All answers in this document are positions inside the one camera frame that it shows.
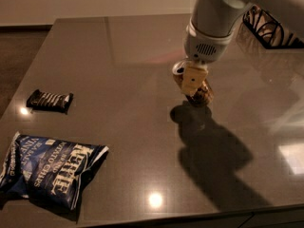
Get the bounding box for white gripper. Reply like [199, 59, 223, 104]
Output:
[181, 21, 233, 96]

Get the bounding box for orange LaCroix soda can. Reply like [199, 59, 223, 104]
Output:
[172, 58, 214, 107]

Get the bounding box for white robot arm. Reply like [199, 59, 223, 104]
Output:
[181, 0, 304, 96]

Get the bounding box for black snack bar wrapper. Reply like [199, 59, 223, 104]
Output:
[26, 89, 73, 114]

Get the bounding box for blue Kettle chips bag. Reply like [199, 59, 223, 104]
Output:
[0, 133, 108, 210]

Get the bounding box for black wire napkin basket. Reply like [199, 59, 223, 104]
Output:
[242, 5, 304, 49]

